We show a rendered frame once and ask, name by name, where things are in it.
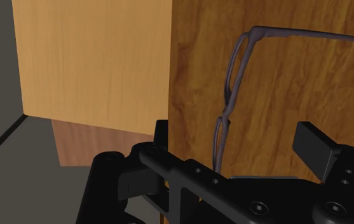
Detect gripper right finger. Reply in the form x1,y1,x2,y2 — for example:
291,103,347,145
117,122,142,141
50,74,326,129
292,121,354,224

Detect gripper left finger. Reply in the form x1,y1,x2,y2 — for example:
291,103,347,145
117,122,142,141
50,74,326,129
76,119,269,224

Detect wooden table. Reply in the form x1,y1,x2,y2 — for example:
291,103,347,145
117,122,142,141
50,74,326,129
11,0,354,224

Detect purple-grey eyeglasses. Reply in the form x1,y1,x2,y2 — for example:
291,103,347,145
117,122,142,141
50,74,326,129
212,25,354,174

